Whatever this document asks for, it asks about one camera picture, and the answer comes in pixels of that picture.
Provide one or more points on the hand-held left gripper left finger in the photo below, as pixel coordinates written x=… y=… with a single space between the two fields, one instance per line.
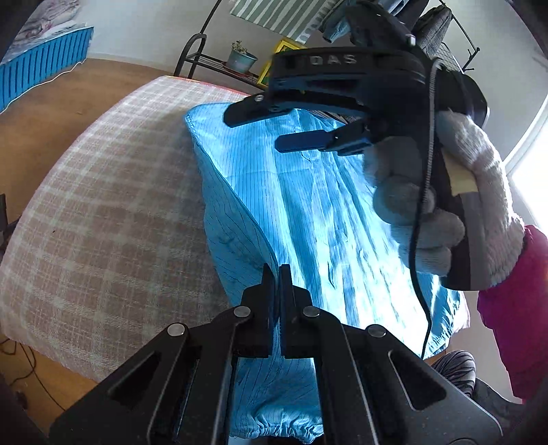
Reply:
x=269 y=299

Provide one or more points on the potted plant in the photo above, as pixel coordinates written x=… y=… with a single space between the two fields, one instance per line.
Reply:
x=240 y=59

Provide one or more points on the person's striped trouser leg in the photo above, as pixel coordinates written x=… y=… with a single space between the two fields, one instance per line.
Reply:
x=456 y=370

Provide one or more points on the blue jeans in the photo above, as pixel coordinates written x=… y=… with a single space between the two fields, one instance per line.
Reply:
x=338 y=28

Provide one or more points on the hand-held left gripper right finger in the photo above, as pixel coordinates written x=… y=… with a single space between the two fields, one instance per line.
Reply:
x=286 y=299

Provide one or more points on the pink plaid blanket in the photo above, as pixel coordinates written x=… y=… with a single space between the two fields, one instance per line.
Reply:
x=107 y=214

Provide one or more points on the blue striped work coat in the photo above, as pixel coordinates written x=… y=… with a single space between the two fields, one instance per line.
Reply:
x=299 y=214

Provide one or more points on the person's right forearm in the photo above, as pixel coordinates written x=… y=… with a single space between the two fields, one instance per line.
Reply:
x=522 y=321

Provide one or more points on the yellow green patterned box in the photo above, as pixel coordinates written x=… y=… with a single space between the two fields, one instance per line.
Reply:
x=282 y=46

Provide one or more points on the grey patterned bedding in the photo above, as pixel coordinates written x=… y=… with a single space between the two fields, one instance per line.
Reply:
x=43 y=25

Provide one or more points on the person's right hand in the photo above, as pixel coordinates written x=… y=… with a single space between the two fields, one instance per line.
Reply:
x=488 y=179

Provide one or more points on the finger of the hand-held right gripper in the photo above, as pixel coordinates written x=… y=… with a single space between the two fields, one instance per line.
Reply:
x=299 y=141
x=248 y=111

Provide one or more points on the blue pleated bed skirt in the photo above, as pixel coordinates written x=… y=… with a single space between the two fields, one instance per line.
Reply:
x=38 y=64

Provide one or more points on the bright window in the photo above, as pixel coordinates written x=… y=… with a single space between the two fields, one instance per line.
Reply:
x=531 y=179

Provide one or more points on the green striped wall hanging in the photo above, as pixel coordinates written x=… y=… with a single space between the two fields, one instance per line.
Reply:
x=265 y=10

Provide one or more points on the black metal clothes rack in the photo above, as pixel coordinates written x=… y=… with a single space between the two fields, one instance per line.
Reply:
x=190 y=47

